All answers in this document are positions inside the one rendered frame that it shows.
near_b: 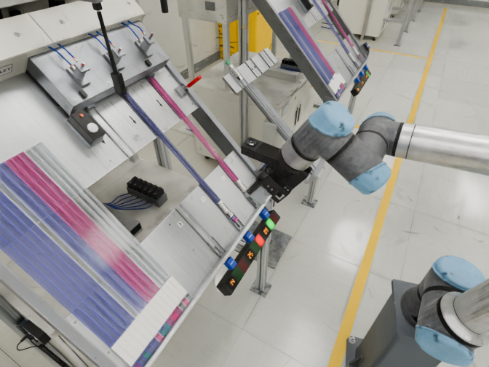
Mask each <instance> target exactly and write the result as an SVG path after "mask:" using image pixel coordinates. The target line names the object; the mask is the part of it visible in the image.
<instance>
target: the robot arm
mask: <svg viewBox="0 0 489 367"><path fill-rule="evenodd" d="M349 112H350V111H349V110H348V109H347V107H345V106H344V105H343V104H341V103H339V102H336V101H332V100H331V101H327V102H325V103H323V104H322V105H321V106H320V107H319V108H318V109H317V110H316V111H315V112H313V113H312V114H311V115H310V116H309V118H308V119H307V120H306V121H305V122H304V123H303V124H302V125H301V126H300V127H299V128H298V129H297V130H296V131H295V133H294V134H293V135H292V136H291V137H290V138H289V139H288V140H287V141H286V142H285V143H284V144H283V145H282V148H277V147H275V146H272V145H270V144H267V143H264V142H263V141H259V140H257V139H254V138H251V137H249V138H248V139H247V140H246V141H245V142H244V143H243V144H241V154H243V155H245V156H248V157H251V158H253V159H256V160H258V161H260V162H262V163H265V164H267V166H265V167H264V169H263V170H262V171H261V173H260V174H259V175H258V176H257V178H256V179H255V180H254V181H253V182H252V183H251V184H250V186H249V187H248V188H247V189H246V190H245V196H246V197H252V198H253V199H254V200H256V201H258V202H259V203H260V204H265V203H266V200H265V198H264V196H263V194H265V195H266V196H272V197H271V198H272V199H273V200H274V201H275V202H276V203H277V204H278V203H279V202H280V201H282V200H283V199H284V198H285V197H286V196H287V195H289V194H290V192H291V191H292V190H293V189H294V188H295V187H296V186H297V185H298V184H300V183H301V182H302V181H304V180H305V179H306V178H307V177H308V176H309V173H310V172H311V171H312V169H313V168H312V167H311V165H312V164H313V163H314V162H316V161H317V160H318V159H319V158H320V157H322V158H323V159H324V160H325V161H326V162H327V163H328V164H329V165H331V166H332V167H333V168H334V169H335V170H336V171H337V172H338V173H339V174H340V175H341V176H342V177H344V178H345V179H346V180H347V181H348V182H349V185H352V186H353V187H354V188H355V189H356V190H358V191H359V192H360V193H361V194H372V193H373V192H376V191H377V190H379V189H380V188H381V187H382V186H383V185H384V184H385V183H386V182H387V181H388V180H389V178H390V177H391V169H390V167H389V166H388V165H387V164H386V162H384V161H383V158H384V156H385V155H388V156H393V157H399V158H403V159H409V160H413V161H417V162H423V163H427V164H431V165H438V166H442V167H449V168H453V169H457V170H462V171H466V172H470V173H477V174H481V175H488V176H489V135H481V134H476V133H468V132H462V131H457V130H448V129H443V128H438V127H429V126H423V125H415V124H410V123H404V122H397V121H396V119H395V118H394V117H393V116H392V115H391V114H389V113H386V112H382V111H379V112H375V113H373V114H371V115H370V116H368V117H367V119H366V120H365V121H364V122H363V123H362V124H361V125H360V126H359V129H358V131H357V133H356V134H353V132H352V130H353V129H354V125H355V121H354V117H353V115H351V114H350V113H349ZM288 189H289V191H287V190H288ZM282 195H284V197H283V198H282V199H280V200H279V199H278V198H277V197H276V196H278V197H279V198H280V197H281V196H282ZM401 309H402V313H403V315H404V316H405V318H406V320H407V321H408V322H409V324H411V325H412V327H414V328H415V330H416V332H415V340H416V342H417V344H418V346H419V347H420V348H421V349H422V350H423V351H424V352H426V353H428V354H429V355H431V356H432V357H434V358H436V359H438V360H441V361H442V362H444V363H448V364H450V365H454V366H470V365H471V364H472V363H473V359H474V351H475V349H477V348H479V347H482V346H485V345H486V344H489V278H488V279H487V280H486V279H485V276H484V274H483V273H482V272H481V271H480V270H479V269H478V268H476V266H475V265H473V264H472V263H471V262H469V261H467V260H465V259H463V258H460V257H457V256H441V257H439V258H438V259H437V260H436V261H435V262H434V263H433V264H432V267H431V268H430V270H429V271H428V272H427V273H426V275H425V277H424V278H423V280H422V281H421V282H420V284H418V285H417V286H413V287H412V288H409V289H408V290H407V291H406V292H405V293H404V295H403V296H402V299H401Z"/></svg>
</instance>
